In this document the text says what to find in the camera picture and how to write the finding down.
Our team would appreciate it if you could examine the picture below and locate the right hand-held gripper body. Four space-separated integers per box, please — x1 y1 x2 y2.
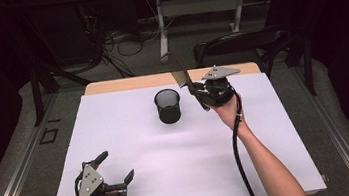
192 63 246 111

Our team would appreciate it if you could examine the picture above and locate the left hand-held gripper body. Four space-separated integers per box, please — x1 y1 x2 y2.
71 156 129 196

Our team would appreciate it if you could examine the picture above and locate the black mesh cup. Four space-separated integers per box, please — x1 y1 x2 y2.
152 86 185 126

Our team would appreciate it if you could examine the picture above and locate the person's right hand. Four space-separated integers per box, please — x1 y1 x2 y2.
206 90 251 139

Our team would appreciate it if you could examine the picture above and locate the white board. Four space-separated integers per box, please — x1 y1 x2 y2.
34 66 329 196

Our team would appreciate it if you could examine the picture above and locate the wooden table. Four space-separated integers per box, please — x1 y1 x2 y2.
39 55 319 196

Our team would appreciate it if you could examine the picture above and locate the black chair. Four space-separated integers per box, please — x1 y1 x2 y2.
190 22 298 87

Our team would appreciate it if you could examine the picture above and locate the wooden desk with white legs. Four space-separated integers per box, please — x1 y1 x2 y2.
133 0 293 68

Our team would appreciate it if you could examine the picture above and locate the black metal stand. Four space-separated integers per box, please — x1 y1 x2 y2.
280 24 319 100
18 2 99 128

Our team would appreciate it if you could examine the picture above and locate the aluminium floor rail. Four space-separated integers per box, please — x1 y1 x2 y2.
287 55 349 196
0 91 72 196

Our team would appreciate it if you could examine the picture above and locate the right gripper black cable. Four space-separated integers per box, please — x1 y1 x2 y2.
225 89 260 196

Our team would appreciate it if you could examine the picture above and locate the tangle of black cables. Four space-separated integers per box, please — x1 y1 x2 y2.
74 0 167 84

